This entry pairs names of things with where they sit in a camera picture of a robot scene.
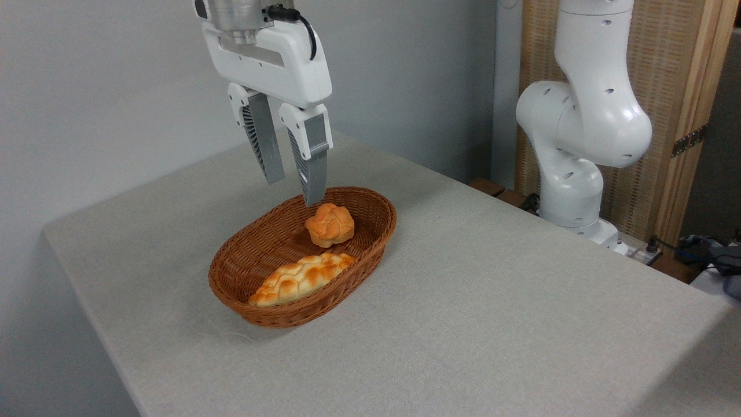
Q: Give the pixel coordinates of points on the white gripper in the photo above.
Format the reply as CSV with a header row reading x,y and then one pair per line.
x,y
295,75

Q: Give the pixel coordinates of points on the brown wicker oval basket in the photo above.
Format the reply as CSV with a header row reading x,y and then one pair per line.
x,y
260,255

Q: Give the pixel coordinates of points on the white power strip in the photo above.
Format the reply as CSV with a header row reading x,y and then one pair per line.
x,y
648,256

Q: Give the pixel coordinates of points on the round knotted bread bun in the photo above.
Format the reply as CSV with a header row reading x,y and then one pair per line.
x,y
330,226

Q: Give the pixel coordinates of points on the brown wooden plank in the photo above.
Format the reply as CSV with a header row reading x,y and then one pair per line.
x,y
486,186

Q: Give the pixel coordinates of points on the metal screen hinge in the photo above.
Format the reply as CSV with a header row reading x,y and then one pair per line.
x,y
689,141

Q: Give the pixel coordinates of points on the blue-grey fabric bag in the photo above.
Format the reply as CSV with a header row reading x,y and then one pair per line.
x,y
729,272

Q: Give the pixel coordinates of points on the long braided bread loaf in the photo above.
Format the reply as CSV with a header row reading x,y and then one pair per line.
x,y
301,278

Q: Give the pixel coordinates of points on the grey tablecloth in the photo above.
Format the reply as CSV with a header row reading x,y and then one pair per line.
x,y
521,347

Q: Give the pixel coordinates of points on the wooden rattan folding screen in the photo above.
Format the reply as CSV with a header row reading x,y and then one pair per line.
x,y
666,58

